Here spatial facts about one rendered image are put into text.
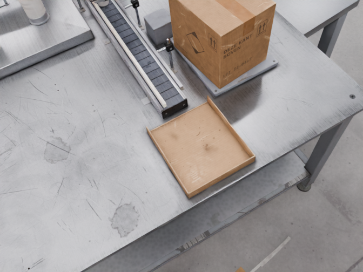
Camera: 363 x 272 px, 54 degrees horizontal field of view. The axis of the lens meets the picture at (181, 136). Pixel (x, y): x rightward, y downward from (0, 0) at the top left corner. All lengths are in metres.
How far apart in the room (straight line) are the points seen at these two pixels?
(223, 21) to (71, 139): 0.68
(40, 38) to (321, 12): 1.23
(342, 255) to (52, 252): 1.44
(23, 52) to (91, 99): 0.38
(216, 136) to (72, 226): 0.57
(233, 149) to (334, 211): 1.02
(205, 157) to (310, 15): 0.83
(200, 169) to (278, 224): 0.93
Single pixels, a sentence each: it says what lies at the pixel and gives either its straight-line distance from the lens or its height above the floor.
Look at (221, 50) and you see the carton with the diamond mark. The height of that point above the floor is 1.06.
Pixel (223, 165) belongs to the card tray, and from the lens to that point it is 1.22.
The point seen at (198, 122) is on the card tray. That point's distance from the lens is 1.31.
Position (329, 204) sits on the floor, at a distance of 2.15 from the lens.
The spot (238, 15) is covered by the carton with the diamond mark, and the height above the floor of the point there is 1.12.
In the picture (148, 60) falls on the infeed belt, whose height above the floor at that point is 0.88.
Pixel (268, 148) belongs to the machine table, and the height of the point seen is 0.83.
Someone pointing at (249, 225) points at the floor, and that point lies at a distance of 2.03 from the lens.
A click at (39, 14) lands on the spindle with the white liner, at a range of 1.74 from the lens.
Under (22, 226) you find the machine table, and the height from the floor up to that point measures 0.83.
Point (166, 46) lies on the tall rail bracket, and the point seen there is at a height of 0.97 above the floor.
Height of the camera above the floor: 1.93
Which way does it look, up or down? 59 degrees down
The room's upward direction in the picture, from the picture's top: 8 degrees counter-clockwise
